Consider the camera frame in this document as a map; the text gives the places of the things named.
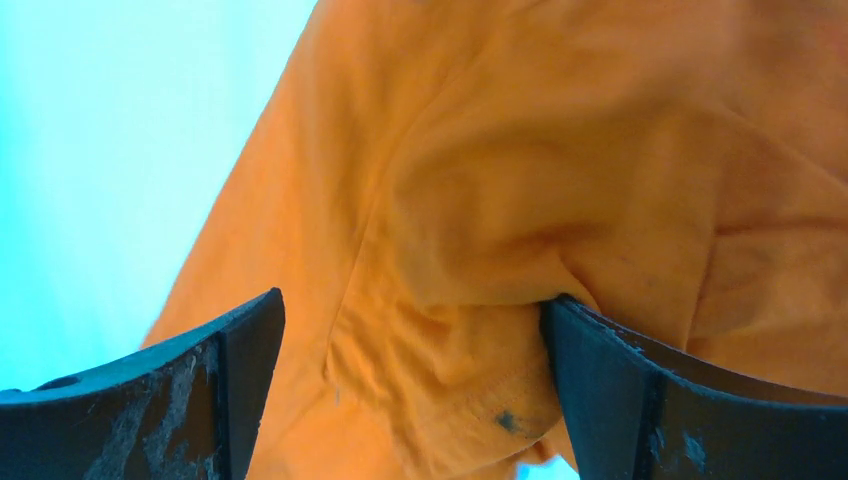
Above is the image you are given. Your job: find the orange t shirt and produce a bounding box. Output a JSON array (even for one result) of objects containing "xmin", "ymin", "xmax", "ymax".
[{"xmin": 147, "ymin": 1, "xmax": 847, "ymax": 479}]

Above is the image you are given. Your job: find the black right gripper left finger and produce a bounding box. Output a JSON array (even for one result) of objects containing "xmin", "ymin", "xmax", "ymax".
[{"xmin": 1, "ymin": 289, "xmax": 285, "ymax": 479}]

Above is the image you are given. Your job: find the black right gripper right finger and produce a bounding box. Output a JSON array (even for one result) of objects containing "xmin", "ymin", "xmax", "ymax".
[{"xmin": 540, "ymin": 296, "xmax": 847, "ymax": 480}]

